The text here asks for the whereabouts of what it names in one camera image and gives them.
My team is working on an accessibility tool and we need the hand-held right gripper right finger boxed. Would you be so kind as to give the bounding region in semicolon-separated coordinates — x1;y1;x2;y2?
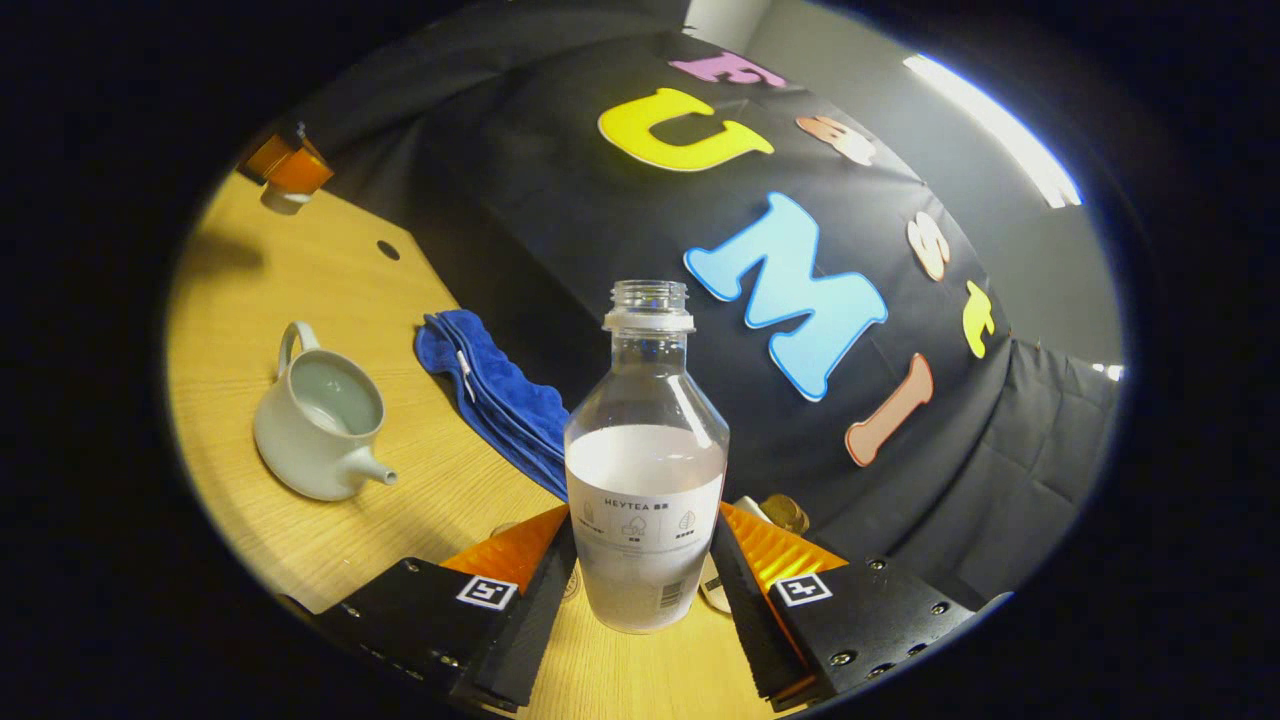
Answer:
708;500;986;706

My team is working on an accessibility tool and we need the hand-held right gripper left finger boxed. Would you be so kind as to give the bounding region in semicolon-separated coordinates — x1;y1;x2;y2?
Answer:
300;503;579;713

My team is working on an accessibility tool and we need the clear plastic water bottle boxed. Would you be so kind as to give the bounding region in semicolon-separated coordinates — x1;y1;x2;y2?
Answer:
563;280;731;634

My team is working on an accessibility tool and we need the white ceramic teacup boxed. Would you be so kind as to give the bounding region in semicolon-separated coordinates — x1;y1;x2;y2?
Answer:
253;321;399;502

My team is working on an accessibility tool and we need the white toaster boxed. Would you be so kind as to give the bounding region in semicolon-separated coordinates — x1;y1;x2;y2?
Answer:
697;494;776;614

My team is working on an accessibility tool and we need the blue folded towel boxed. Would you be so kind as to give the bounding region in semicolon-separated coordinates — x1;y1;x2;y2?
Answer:
415;309;571;501

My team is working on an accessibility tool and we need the black backdrop cloth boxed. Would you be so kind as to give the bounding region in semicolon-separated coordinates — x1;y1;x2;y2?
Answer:
290;0;1123;611

